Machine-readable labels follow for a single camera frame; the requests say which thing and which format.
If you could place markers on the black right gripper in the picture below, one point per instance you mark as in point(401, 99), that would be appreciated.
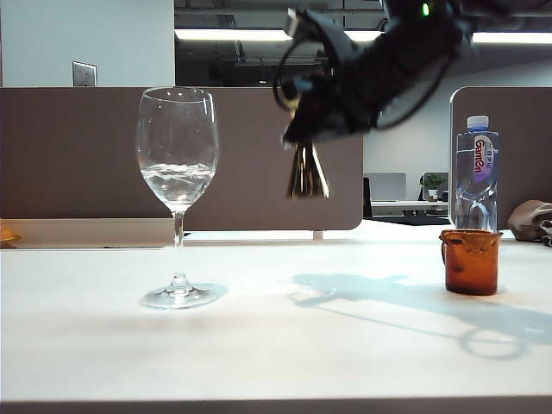
point(375, 82)

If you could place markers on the gold double-cone jigger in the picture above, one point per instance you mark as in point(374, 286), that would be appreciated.
point(308, 181)

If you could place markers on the small amber measuring cup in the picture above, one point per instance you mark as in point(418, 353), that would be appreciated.
point(472, 271)

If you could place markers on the clear wine glass with water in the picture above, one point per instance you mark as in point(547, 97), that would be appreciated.
point(177, 190)

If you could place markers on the clear plastic water bottle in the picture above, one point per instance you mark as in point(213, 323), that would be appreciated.
point(478, 181)

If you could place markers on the grey background desk screen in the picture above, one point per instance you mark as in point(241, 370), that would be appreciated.
point(386, 187)

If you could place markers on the long ceiling light strip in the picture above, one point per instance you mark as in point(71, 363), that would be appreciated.
point(215, 34)

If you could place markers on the white partition foot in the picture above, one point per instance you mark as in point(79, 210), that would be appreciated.
point(318, 235)

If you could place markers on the white background desk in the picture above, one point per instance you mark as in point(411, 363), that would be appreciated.
point(409, 207)

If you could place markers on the green potted plant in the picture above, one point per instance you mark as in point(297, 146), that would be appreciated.
point(433, 183)

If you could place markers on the brown desk partition panel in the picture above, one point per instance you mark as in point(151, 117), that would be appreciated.
point(526, 142)
point(86, 151)

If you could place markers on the brown bag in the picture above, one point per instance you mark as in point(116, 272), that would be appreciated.
point(528, 215)

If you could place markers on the beige board under partition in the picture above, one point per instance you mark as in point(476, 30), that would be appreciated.
point(86, 233)

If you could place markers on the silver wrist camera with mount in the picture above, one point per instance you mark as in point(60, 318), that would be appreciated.
point(328, 34)

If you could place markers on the metal wall switch plate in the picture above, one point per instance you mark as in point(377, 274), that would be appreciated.
point(84, 74)

